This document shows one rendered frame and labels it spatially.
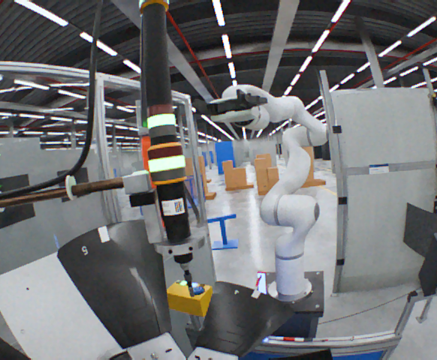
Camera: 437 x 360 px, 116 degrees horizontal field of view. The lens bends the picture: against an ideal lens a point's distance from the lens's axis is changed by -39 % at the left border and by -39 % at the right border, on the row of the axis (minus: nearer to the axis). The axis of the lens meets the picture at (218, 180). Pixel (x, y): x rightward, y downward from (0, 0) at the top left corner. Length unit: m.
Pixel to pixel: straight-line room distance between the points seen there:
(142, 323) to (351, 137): 1.95
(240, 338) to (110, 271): 0.28
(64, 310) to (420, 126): 2.51
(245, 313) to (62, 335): 0.44
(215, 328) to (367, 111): 1.95
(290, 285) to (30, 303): 0.88
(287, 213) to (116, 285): 0.60
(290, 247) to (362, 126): 1.46
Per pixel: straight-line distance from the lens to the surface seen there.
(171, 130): 0.27
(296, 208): 0.78
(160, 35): 0.31
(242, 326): 0.51
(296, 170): 0.90
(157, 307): 0.38
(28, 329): 0.59
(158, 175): 0.26
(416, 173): 2.28
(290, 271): 0.90
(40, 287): 0.62
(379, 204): 2.18
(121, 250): 0.42
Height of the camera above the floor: 1.55
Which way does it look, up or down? 6 degrees down
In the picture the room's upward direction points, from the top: 8 degrees counter-clockwise
